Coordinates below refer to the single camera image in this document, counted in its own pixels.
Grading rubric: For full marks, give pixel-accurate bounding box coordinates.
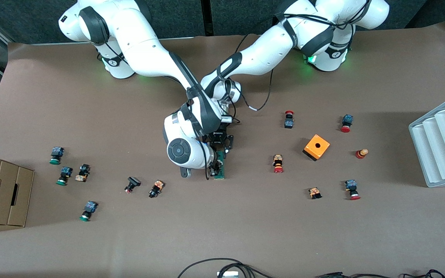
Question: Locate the green load switch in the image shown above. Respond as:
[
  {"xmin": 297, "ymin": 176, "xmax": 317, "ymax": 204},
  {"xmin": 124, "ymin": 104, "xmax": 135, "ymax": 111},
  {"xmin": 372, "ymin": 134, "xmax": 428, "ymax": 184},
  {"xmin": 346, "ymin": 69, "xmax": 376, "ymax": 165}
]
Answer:
[{"xmin": 214, "ymin": 151, "xmax": 227, "ymax": 180}]

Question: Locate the black push button orange block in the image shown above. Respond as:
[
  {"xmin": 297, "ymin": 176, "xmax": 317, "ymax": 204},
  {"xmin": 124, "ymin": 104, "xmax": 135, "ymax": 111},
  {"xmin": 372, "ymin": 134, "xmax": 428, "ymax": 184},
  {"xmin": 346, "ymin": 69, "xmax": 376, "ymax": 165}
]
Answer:
[{"xmin": 148, "ymin": 180, "xmax": 165, "ymax": 198}]

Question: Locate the brown table cover sheet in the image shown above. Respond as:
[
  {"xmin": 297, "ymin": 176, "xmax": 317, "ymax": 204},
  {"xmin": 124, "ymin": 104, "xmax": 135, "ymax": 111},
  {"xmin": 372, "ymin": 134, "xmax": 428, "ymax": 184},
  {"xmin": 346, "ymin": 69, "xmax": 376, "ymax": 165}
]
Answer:
[{"xmin": 0, "ymin": 21, "xmax": 445, "ymax": 278}]

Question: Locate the green mushroom push button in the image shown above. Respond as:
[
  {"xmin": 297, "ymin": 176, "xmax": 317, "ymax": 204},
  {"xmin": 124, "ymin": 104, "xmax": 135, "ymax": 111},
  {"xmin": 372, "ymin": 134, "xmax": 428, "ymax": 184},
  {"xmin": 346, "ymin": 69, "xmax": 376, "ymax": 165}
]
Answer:
[
  {"xmin": 49, "ymin": 146, "xmax": 65, "ymax": 165},
  {"xmin": 79, "ymin": 201, "xmax": 99, "ymax": 222},
  {"xmin": 56, "ymin": 166, "xmax": 73, "ymax": 186}
]

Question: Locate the white ribbed plastic tray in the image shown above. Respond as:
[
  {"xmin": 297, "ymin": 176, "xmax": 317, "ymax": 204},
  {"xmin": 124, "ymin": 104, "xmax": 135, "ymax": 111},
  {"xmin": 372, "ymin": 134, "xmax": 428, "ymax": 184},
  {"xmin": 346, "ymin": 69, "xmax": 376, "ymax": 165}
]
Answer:
[{"xmin": 409, "ymin": 92, "xmax": 445, "ymax": 188}]

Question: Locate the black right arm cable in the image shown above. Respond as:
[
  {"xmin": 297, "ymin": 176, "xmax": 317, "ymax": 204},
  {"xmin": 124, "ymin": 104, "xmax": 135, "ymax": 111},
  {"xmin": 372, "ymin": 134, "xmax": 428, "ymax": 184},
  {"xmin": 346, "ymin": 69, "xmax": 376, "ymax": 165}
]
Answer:
[{"xmin": 180, "ymin": 87, "xmax": 212, "ymax": 181}]

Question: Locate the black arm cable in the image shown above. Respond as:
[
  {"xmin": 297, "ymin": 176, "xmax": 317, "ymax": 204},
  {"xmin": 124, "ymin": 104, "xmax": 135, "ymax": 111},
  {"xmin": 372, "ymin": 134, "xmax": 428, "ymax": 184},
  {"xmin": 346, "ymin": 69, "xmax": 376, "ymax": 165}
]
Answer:
[
  {"xmin": 180, "ymin": 87, "xmax": 212, "ymax": 181},
  {"xmin": 228, "ymin": 34, "xmax": 274, "ymax": 111}
]

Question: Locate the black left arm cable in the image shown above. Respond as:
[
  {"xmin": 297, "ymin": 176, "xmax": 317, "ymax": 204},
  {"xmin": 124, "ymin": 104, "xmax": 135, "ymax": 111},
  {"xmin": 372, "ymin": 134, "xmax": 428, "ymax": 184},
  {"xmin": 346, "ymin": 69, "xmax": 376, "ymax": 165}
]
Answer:
[{"xmin": 228, "ymin": 34, "xmax": 274, "ymax": 111}]

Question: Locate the black rectangular switch red base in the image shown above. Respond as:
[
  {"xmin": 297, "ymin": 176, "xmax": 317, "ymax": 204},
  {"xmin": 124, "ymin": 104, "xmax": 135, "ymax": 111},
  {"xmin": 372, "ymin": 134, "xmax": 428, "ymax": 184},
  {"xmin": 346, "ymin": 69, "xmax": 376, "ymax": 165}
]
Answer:
[{"xmin": 124, "ymin": 176, "xmax": 141, "ymax": 194}]

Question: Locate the black looped cable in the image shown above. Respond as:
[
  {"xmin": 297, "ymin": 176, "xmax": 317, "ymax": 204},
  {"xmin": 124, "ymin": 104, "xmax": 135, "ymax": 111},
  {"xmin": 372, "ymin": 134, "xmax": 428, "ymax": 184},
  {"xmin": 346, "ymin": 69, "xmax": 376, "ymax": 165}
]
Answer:
[{"xmin": 178, "ymin": 258, "xmax": 275, "ymax": 278}]

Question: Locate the orange button enclosure box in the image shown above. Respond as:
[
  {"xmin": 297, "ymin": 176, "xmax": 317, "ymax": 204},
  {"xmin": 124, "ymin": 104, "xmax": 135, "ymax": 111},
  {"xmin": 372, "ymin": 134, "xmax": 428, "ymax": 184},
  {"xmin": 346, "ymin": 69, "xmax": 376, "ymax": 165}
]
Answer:
[{"xmin": 303, "ymin": 134, "xmax": 330, "ymax": 162}]

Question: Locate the black selector switch orange block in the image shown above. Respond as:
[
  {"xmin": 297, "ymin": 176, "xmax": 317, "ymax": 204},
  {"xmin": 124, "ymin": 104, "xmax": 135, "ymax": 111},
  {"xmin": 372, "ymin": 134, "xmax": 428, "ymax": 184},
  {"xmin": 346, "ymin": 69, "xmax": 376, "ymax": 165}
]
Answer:
[{"xmin": 75, "ymin": 164, "xmax": 90, "ymax": 183}]

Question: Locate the black thin cable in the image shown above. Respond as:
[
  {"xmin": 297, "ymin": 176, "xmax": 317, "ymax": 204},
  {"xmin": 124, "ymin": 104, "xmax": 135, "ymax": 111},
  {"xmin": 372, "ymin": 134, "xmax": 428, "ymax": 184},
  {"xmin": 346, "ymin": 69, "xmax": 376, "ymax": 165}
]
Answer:
[{"xmin": 315, "ymin": 269, "xmax": 445, "ymax": 278}]

